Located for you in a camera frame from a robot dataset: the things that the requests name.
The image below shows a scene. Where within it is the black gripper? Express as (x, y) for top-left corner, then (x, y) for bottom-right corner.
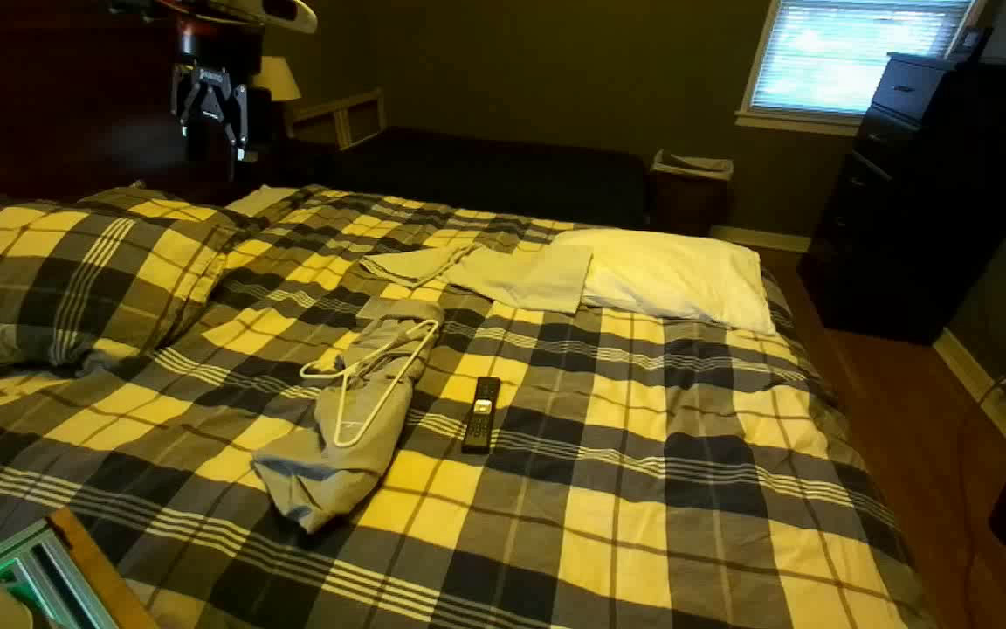
(169, 15), (263, 168)

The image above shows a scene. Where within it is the yellow black plaid duvet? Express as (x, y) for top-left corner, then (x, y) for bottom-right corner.
(0, 181), (935, 629)

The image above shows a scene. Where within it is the wooden shelf crate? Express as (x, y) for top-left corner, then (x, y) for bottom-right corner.
(283, 86), (392, 153)

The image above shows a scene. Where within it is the dark wooden headboard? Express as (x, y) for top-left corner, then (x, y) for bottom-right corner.
(0, 0), (286, 207)

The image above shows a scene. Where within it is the yellow black plaid pillow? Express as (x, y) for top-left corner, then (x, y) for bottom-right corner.
(0, 186), (244, 378)

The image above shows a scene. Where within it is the white plastic clothes hanger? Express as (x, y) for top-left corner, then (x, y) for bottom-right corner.
(297, 310), (445, 451)

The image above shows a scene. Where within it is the beige folded cloth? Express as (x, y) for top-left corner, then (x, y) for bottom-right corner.
(361, 237), (596, 314)

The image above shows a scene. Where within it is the grey garment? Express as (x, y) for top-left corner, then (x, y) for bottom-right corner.
(249, 294), (445, 538)

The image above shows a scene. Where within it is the black remote control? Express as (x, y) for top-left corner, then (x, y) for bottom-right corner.
(456, 373), (505, 454)

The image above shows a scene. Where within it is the wooden board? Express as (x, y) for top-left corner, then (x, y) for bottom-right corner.
(44, 504), (164, 629)

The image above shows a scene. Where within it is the white pillow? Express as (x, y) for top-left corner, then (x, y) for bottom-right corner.
(549, 222), (778, 335)

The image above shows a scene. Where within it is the black dresser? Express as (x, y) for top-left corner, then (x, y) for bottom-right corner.
(796, 50), (1006, 345)

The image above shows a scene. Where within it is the small black object on dresser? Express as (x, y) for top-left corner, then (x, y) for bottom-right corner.
(955, 20), (993, 62)

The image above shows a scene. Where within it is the green metal frame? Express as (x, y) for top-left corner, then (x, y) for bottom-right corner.
(0, 518), (93, 629)

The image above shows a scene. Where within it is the bright window with white frame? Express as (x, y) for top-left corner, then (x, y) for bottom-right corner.
(738, 0), (990, 136)

